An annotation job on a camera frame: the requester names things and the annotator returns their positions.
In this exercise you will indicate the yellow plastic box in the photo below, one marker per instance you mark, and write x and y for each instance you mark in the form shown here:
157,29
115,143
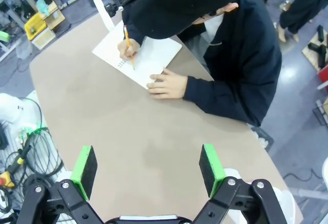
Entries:
36,24

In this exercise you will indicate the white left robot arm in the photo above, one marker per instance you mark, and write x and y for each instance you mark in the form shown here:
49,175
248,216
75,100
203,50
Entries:
10,106

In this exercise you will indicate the teal crumpled cloth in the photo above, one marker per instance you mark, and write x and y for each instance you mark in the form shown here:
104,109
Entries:
43,6

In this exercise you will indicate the person right forearm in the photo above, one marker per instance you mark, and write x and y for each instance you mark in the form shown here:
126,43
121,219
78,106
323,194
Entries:
134,33

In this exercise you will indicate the person right hand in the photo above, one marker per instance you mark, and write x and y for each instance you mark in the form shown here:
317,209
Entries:
129,49

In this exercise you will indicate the brown cardboard floor sheet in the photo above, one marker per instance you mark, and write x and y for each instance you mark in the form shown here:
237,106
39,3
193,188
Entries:
311,57

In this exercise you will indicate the yellow pencil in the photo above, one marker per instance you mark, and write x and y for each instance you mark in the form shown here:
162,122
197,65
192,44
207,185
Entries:
126,35

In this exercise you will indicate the mannequin in blue shirt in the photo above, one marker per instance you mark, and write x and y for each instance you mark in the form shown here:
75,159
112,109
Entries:
299,8

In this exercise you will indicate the white spiral notebook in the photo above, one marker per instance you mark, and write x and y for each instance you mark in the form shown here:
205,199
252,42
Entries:
159,55

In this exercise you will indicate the person left forearm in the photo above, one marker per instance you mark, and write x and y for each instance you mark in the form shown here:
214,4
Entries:
217,96

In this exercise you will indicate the light wooden box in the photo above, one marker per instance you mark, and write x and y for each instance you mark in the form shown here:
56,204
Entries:
55,17

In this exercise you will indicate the yellow emergency stop button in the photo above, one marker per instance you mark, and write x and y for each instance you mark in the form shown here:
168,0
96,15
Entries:
6,180

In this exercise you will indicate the person left hand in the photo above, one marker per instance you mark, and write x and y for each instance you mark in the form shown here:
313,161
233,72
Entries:
167,84

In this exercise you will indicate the black block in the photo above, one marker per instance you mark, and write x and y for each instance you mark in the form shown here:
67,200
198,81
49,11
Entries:
315,47
323,58
320,33

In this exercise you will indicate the person torso black jacket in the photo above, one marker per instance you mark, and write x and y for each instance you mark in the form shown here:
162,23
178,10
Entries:
243,55

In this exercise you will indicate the white inner shirt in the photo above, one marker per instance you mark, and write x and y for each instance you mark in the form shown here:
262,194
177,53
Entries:
214,26

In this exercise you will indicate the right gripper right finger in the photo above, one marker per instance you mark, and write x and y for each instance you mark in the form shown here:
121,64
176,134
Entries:
208,172

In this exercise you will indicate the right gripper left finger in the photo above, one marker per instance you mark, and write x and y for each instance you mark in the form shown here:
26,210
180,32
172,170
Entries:
85,172

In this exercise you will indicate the black baseball cap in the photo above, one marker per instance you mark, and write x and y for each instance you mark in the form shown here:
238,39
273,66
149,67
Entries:
179,3

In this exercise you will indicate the person head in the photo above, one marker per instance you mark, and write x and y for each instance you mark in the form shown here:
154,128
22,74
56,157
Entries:
226,8

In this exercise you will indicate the white head-mounted camera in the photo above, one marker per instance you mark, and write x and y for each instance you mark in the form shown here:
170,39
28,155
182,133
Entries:
103,13

